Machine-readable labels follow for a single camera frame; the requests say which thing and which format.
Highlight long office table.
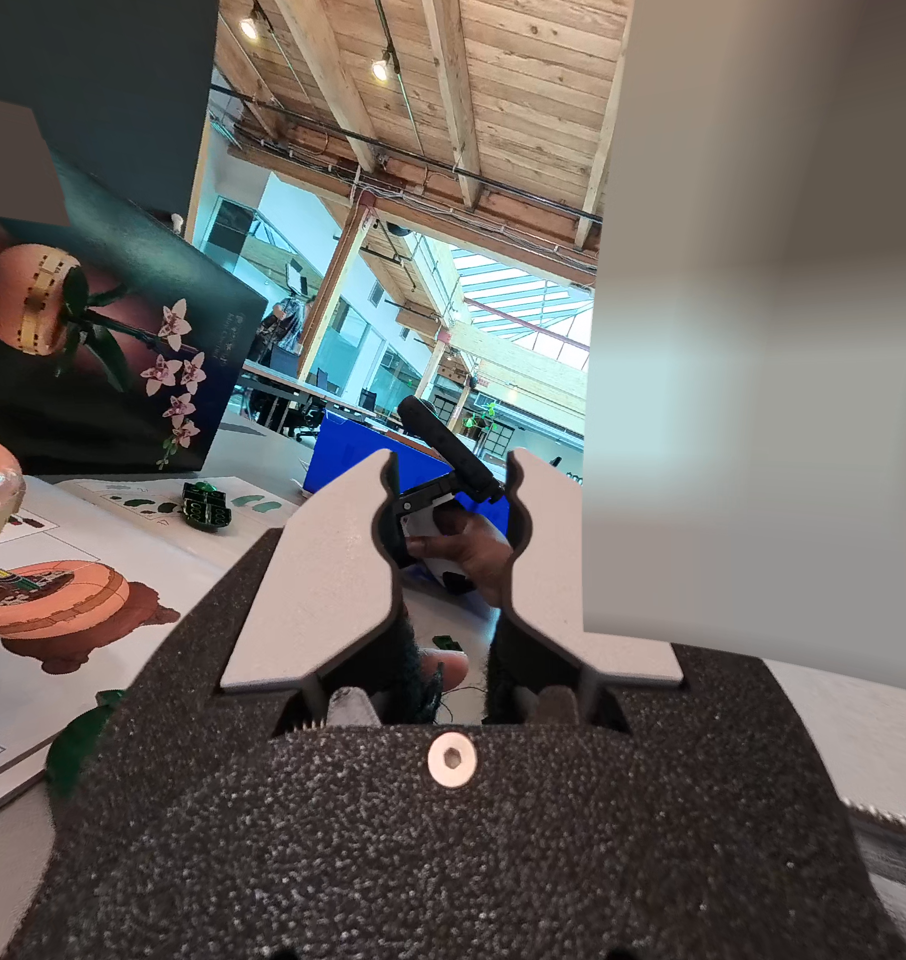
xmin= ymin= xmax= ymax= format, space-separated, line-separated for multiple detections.
xmin=241 ymin=359 xmax=405 ymax=440

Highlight building instruction booklet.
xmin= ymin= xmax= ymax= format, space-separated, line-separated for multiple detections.
xmin=0 ymin=476 xmax=305 ymax=826

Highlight light grey desk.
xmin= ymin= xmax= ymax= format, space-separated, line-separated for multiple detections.
xmin=0 ymin=408 xmax=906 ymax=960

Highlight dark flower printed box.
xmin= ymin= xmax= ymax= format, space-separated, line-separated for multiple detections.
xmin=0 ymin=150 xmax=268 ymax=475

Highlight green brick leaf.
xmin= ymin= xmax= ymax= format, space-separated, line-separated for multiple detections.
xmin=45 ymin=690 xmax=126 ymax=798

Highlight dark green brick assembly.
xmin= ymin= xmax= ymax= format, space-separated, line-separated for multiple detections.
xmin=180 ymin=481 xmax=233 ymax=534

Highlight wooden support post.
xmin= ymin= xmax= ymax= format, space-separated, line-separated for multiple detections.
xmin=296 ymin=190 xmax=376 ymax=385

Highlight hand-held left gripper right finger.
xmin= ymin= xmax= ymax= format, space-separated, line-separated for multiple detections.
xmin=498 ymin=447 xmax=685 ymax=714

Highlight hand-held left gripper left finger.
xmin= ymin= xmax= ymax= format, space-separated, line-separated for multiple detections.
xmin=219 ymin=447 xmax=406 ymax=717

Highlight person's left hand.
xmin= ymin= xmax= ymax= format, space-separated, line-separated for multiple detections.
xmin=421 ymin=649 xmax=469 ymax=693

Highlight person's right hand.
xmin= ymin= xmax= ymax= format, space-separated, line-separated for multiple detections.
xmin=421 ymin=510 xmax=515 ymax=610

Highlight blue plastic bin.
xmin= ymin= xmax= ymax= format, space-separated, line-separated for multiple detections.
xmin=303 ymin=410 xmax=515 ymax=543

